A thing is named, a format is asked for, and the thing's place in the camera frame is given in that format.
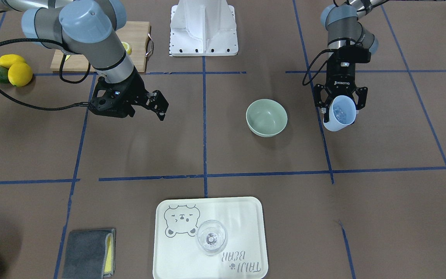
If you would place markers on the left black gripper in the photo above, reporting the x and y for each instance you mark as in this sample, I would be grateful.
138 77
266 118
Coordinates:
341 80

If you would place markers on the wooden cutting board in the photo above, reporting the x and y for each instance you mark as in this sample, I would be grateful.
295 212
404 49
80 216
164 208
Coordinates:
136 34

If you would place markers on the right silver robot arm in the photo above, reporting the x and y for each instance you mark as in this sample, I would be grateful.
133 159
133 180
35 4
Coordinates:
88 28

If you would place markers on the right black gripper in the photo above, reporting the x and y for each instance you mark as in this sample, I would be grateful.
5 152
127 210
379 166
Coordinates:
135 89

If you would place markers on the grey folded cloth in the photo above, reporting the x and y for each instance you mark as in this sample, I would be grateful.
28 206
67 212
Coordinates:
90 254

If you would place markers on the mint green bowl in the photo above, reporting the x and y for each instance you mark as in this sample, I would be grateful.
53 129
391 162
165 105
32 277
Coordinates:
266 118

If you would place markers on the lemon half slice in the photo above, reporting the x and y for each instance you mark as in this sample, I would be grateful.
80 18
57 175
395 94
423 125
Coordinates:
127 48

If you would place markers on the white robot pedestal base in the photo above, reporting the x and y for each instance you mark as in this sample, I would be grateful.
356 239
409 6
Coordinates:
203 28

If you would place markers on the clear wine glass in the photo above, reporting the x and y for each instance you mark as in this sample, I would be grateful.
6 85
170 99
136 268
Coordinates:
212 237

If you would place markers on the yellow lemon upper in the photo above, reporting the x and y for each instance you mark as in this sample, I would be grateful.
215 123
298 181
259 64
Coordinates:
20 74

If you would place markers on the yellow lemon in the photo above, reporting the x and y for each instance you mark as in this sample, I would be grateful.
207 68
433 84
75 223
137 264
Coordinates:
6 61
20 74

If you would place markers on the cream bear tray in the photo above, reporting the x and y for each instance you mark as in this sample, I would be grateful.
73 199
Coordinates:
177 255

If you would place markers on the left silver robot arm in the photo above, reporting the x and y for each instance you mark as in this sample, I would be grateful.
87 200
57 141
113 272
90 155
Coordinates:
349 44

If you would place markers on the light blue plastic cup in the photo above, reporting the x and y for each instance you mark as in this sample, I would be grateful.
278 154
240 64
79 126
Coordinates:
341 113

